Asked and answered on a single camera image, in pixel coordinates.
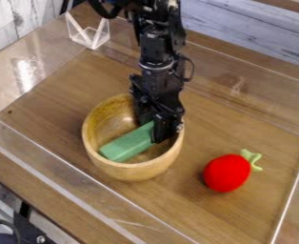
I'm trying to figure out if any clear acrylic tray wall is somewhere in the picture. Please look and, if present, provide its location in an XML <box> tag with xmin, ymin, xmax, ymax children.
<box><xmin>0</xmin><ymin>121</ymin><xmax>199</xmax><ymax>244</ymax></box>

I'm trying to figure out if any brown wooden bowl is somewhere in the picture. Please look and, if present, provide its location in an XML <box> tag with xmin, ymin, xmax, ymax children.
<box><xmin>81</xmin><ymin>93</ymin><xmax>184</xmax><ymax>182</ymax></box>

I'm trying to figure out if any black clamp with cable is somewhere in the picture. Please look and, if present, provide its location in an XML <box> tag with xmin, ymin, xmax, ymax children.
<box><xmin>0</xmin><ymin>213</ymin><xmax>57</xmax><ymax>244</ymax></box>

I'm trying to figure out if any red plush strawberry toy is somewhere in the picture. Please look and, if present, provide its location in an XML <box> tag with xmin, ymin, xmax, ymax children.
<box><xmin>203</xmin><ymin>149</ymin><xmax>263</xmax><ymax>193</ymax></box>

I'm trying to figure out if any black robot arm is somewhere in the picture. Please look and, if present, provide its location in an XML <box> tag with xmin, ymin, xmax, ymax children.
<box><xmin>88</xmin><ymin>0</ymin><xmax>194</xmax><ymax>143</ymax></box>

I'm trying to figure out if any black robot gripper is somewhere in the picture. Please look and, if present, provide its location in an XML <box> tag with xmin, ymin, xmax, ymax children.
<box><xmin>130</xmin><ymin>65</ymin><xmax>186</xmax><ymax>143</ymax></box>

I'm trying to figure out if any green rectangular block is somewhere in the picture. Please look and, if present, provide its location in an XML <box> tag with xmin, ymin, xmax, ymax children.
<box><xmin>99</xmin><ymin>122</ymin><xmax>154</xmax><ymax>162</ymax></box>

